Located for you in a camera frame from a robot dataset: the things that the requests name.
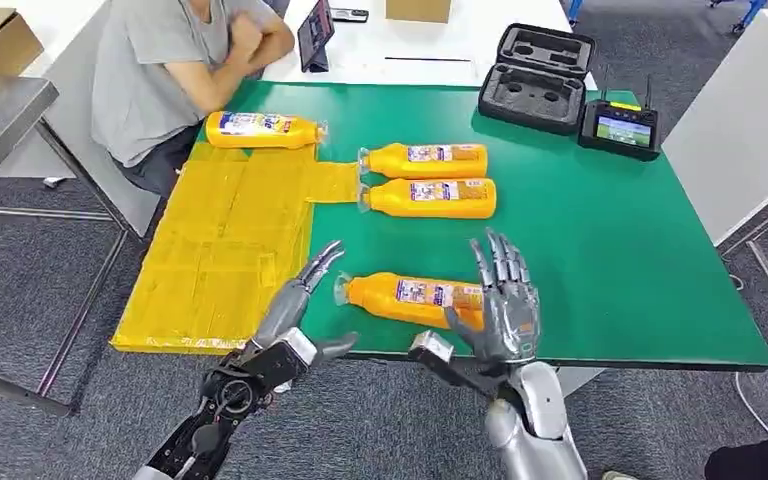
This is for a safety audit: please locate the open black foam case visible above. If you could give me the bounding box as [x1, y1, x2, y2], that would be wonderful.
[476, 22, 598, 138]

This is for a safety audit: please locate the yellow sheet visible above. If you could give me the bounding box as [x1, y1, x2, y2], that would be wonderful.
[110, 141, 361, 356]

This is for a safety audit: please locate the person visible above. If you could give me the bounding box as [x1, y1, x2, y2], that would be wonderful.
[89, 0, 297, 197]

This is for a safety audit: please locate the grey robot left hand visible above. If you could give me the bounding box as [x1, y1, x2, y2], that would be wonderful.
[250, 239, 360, 366]

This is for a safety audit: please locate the small cardboard box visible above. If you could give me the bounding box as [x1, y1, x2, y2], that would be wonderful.
[384, 0, 454, 25]

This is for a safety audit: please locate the black tablet on stand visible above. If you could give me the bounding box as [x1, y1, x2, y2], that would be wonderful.
[295, 0, 337, 73]

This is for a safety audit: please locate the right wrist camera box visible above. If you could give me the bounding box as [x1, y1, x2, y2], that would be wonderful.
[407, 329, 512, 400]

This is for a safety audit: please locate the white table leg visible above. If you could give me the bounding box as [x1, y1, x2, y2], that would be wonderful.
[554, 366, 606, 399]

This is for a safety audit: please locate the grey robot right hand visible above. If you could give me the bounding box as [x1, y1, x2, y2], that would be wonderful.
[443, 227, 544, 366]

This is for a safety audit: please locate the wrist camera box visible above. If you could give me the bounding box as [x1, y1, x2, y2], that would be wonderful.
[226, 327, 320, 393]
[407, 329, 512, 400]

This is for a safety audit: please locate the large cardboard box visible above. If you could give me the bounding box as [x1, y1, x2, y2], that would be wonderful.
[0, 7, 46, 78]

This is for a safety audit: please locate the green table mat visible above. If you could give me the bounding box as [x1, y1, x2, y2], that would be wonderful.
[197, 80, 768, 373]

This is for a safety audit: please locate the black remote controller with screen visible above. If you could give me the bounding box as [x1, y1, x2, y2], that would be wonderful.
[576, 73, 663, 163]

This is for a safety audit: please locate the white desk side panel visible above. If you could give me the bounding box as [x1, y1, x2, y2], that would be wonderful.
[0, 0, 162, 239]

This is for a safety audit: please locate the orange drink bottle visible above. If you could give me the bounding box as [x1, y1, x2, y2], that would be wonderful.
[356, 141, 490, 181]
[355, 176, 499, 221]
[332, 270, 489, 332]
[203, 109, 330, 151]

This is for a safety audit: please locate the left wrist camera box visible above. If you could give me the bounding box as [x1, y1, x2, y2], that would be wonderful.
[226, 327, 320, 393]

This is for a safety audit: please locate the white floor cable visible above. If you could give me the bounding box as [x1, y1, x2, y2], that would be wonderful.
[733, 370, 768, 440]

